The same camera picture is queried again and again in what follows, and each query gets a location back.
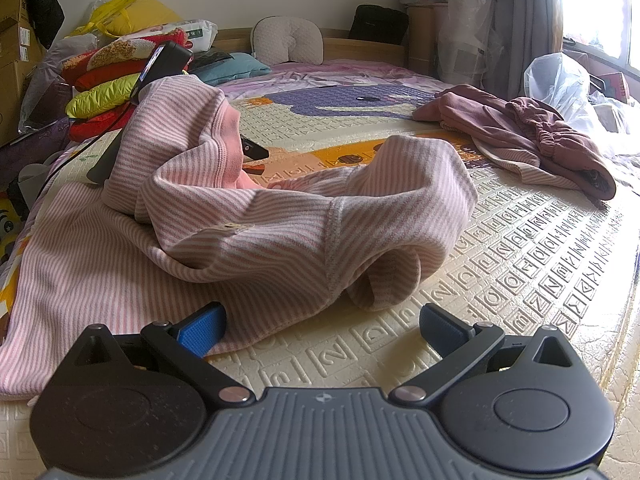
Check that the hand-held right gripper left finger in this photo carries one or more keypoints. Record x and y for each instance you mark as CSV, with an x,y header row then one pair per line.
x,y
202,332

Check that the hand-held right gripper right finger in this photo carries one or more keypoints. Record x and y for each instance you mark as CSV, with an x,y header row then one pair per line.
x,y
440,325

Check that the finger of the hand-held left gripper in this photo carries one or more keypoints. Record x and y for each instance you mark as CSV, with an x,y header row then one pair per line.
x,y
255,150

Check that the pink striped top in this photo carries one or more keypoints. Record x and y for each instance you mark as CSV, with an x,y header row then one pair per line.
x,y
250,240

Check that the white packet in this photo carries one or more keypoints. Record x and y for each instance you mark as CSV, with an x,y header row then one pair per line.
x,y
195,35

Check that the yellow bag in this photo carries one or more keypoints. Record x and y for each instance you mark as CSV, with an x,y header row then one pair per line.
x,y
135,15

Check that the teal pillow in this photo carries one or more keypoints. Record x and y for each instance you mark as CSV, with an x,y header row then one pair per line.
x,y
235,67

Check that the red cloth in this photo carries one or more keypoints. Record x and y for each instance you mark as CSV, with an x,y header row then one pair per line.
x,y
95,127

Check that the pink floral bed sheet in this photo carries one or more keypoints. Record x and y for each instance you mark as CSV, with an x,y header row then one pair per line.
x,y
325,72

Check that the white pillow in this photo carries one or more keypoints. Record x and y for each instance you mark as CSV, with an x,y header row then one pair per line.
x,y
285,40

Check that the wooden headboard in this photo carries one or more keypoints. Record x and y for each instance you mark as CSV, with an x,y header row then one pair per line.
x,y
340,47

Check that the brown cardboard box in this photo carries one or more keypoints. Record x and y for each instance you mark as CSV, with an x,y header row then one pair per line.
x,y
17,60

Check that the black bag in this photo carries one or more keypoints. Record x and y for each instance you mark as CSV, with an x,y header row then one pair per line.
x,y
377,25

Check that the beige striped garment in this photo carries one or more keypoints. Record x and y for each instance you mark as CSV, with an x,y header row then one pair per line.
x,y
515,165

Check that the mauve top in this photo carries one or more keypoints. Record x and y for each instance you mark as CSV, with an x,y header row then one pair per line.
x,y
465,110

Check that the mauve elastic-waist pants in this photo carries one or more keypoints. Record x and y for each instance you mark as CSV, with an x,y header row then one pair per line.
x,y
560,145

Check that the white plastic bag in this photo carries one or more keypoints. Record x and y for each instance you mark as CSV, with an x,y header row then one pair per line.
x,y
555,80

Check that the red box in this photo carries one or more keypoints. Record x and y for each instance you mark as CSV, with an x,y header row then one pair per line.
x,y
615,87

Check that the grey curtain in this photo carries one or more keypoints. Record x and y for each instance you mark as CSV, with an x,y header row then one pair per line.
x,y
530,10

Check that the window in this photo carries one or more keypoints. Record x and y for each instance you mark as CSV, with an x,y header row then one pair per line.
x,y
595,5

